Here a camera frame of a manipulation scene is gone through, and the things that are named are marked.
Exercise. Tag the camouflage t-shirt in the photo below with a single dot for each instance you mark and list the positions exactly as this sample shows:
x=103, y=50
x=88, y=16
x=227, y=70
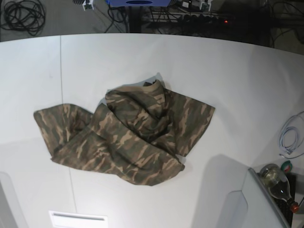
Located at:
x=138, y=133

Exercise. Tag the blue box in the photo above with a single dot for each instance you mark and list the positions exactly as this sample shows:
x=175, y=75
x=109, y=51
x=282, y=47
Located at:
x=157, y=3

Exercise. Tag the clear plastic bottle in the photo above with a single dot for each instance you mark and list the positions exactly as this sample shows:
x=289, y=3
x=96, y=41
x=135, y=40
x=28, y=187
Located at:
x=277, y=184

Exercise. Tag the green tape roll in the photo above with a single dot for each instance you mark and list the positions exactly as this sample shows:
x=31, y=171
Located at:
x=286, y=167

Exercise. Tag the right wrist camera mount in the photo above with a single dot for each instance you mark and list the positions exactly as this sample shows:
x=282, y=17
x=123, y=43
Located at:
x=88, y=5

